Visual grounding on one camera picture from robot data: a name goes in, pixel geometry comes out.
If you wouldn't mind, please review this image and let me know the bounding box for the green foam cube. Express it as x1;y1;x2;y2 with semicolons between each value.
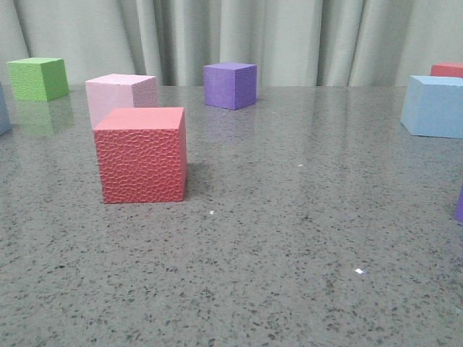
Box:
7;58;69;101

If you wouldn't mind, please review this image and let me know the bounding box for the pink foam cube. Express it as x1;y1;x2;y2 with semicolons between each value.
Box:
85;74;158;128

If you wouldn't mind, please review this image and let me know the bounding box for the grey curtain backdrop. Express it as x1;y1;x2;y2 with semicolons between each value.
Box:
1;1;462;86

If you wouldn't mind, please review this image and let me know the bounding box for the red textured foam cube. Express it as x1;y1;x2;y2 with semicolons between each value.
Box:
93;107;187;203

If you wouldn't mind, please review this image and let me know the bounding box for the purple foam cube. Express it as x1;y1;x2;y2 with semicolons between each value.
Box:
203;62;258;110

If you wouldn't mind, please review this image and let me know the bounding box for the purple cube at right edge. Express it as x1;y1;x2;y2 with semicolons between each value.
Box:
454;186;463;221

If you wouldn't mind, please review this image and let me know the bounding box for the light blue foam cube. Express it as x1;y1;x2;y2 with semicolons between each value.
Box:
400;75;462;139
0;85;12;135

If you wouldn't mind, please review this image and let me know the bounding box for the red foam cube far right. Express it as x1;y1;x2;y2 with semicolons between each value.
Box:
430;61;463;77

